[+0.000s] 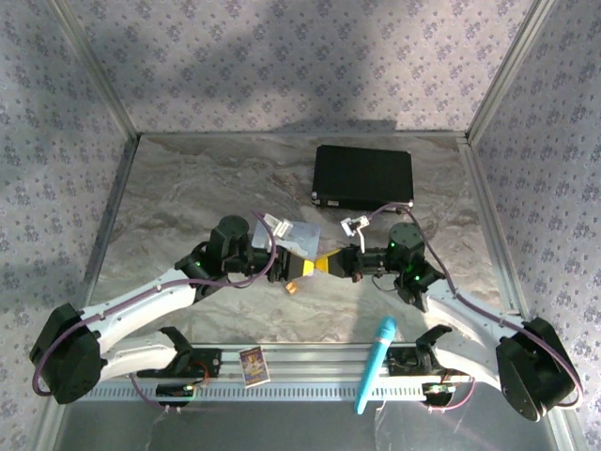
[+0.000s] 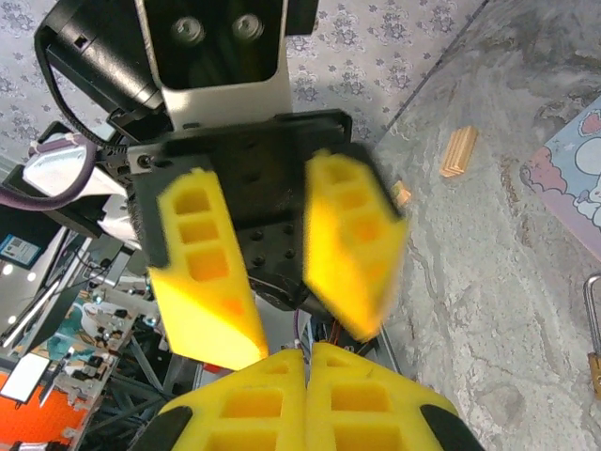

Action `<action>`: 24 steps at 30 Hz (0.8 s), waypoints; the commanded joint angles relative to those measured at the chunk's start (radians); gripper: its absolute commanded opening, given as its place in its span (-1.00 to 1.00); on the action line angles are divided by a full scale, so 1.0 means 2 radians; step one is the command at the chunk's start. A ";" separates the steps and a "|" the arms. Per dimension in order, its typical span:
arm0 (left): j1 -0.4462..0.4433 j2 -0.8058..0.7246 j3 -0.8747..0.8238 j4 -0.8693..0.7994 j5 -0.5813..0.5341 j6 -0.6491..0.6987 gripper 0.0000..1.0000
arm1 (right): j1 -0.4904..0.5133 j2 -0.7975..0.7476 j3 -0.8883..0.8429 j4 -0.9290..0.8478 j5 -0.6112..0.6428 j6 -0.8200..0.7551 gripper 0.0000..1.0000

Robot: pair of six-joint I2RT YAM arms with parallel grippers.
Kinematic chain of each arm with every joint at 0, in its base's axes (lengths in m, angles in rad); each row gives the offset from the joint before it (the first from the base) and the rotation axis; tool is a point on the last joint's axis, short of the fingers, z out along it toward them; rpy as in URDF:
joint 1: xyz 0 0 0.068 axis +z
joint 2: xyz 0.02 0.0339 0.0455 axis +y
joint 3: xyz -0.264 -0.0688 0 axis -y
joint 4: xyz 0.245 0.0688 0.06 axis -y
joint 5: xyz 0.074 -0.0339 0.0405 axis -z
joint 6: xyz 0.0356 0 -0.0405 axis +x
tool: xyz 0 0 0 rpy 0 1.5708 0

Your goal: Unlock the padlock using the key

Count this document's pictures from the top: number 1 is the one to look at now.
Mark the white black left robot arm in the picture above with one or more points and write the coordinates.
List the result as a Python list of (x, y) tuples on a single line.
[(141, 312)]

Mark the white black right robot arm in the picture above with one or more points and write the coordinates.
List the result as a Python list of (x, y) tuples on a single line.
[(469, 324)]

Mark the clear plastic zip bag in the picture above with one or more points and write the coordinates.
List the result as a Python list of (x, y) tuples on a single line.
[(305, 235)]

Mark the black ribbed hard case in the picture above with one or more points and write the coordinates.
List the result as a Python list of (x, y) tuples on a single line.
[(364, 176)]

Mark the aluminium extrusion beam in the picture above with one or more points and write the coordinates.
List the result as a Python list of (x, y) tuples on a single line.
[(319, 362)]

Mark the blue toy microphone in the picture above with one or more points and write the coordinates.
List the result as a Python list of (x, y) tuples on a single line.
[(378, 357)]

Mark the small picture card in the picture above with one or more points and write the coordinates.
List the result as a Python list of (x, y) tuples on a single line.
[(253, 367)]

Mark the black controller board green light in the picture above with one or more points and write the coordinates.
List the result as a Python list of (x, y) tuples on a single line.
[(174, 391), (439, 390)]

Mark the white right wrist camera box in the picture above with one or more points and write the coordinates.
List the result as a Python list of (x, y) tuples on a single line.
[(355, 225)]

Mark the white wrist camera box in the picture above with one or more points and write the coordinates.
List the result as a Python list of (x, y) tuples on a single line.
[(278, 225), (355, 225)]

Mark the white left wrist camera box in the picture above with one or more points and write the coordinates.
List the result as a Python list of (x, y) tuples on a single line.
[(278, 225)]

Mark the aluminium table side rail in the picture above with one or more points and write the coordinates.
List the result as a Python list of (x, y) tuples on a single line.
[(112, 211), (492, 235)]

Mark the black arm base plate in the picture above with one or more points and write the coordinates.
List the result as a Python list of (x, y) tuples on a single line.
[(404, 364), (211, 362)]

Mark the aluminium table end rail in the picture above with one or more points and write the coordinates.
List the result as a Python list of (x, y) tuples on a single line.
[(282, 135)]

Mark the aluminium corner post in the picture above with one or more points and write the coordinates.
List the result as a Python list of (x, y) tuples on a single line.
[(98, 70), (507, 70)]

